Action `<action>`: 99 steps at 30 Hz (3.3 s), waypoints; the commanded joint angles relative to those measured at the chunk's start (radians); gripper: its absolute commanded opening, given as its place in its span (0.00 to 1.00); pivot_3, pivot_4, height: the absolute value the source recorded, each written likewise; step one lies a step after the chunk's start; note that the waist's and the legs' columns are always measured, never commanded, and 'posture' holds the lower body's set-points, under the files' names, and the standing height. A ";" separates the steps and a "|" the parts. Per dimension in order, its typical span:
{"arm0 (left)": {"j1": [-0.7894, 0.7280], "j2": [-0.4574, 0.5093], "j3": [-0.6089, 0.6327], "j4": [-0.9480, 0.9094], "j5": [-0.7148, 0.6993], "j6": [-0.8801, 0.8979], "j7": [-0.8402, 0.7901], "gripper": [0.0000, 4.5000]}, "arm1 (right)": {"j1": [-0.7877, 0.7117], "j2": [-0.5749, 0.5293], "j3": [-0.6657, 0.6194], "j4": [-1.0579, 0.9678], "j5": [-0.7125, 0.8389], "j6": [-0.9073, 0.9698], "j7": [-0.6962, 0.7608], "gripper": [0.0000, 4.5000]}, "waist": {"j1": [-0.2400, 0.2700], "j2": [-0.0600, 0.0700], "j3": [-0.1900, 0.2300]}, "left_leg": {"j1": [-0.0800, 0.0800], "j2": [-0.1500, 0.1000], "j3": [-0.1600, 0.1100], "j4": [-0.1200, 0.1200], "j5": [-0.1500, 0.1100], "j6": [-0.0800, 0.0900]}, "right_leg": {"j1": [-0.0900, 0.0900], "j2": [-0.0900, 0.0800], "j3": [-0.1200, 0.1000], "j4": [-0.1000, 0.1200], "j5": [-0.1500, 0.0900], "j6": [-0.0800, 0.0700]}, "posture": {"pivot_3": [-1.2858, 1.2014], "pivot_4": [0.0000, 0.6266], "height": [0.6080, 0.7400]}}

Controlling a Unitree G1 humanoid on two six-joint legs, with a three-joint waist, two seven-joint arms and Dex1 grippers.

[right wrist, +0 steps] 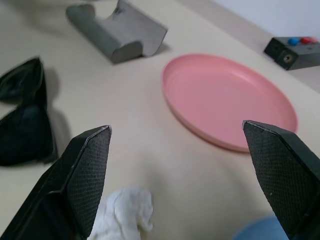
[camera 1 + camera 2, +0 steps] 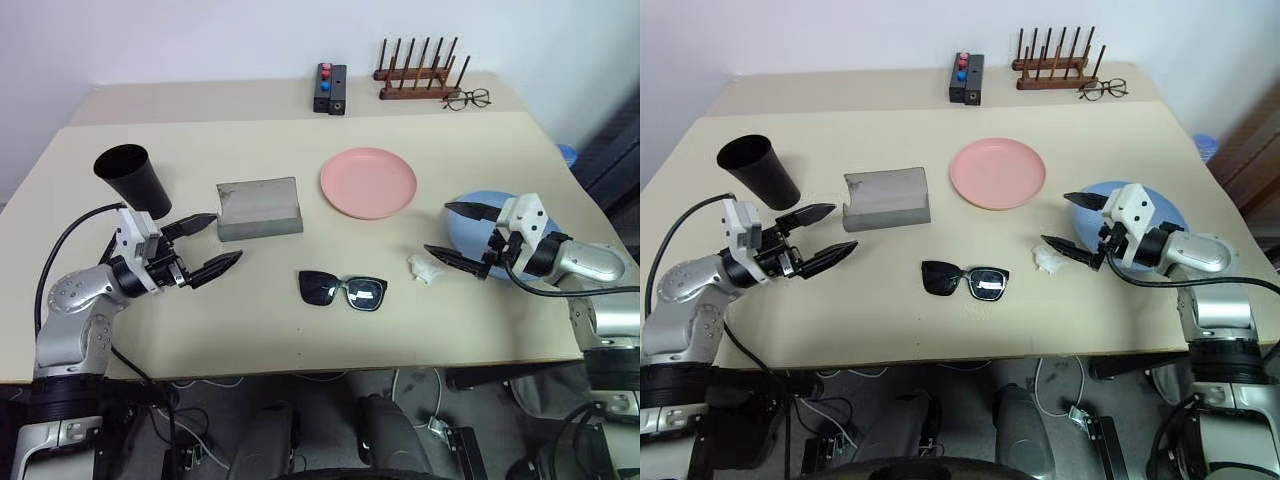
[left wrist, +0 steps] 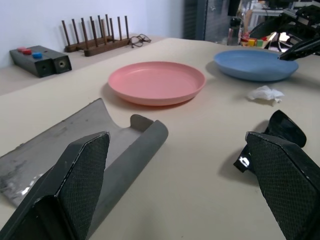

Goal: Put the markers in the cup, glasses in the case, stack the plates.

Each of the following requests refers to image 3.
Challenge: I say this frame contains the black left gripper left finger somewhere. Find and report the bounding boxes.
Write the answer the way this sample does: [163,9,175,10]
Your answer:
[0,131,111,240]

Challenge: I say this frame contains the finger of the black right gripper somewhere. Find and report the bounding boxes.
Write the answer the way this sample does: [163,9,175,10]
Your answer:
[278,37,320,62]
[249,14,298,39]

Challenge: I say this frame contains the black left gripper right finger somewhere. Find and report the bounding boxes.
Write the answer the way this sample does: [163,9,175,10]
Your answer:
[245,131,320,240]

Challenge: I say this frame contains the grey felt glasses case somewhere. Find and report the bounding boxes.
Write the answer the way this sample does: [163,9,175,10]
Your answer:
[0,98,169,240]

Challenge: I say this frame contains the clear bottle with black cap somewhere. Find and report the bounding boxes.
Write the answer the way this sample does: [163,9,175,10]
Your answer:
[228,17,245,46]

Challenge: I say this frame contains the blue plastic plate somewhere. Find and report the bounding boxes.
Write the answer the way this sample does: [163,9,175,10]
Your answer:
[213,49,299,83]

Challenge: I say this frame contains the dark slatted panel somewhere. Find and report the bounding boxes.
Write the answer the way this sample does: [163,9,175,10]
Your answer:
[183,0,241,43]

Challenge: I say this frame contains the plain black rectangular box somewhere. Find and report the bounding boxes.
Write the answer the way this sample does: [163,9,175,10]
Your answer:
[43,51,73,75]

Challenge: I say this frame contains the black box with coloured buttons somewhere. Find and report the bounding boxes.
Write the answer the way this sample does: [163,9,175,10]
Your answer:
[9,45,55,78]

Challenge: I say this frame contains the pink plastic plate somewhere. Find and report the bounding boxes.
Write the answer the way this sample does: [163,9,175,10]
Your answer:
[107,61,207,107]

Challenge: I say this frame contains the dark wooden peg rack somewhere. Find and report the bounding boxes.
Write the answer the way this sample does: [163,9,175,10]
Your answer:
[81,15,132,57]
[61,14,116,53]

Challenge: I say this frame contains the dark-rimmed clear eyeglasses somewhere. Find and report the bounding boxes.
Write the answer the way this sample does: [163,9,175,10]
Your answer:
[128,34,152,49]

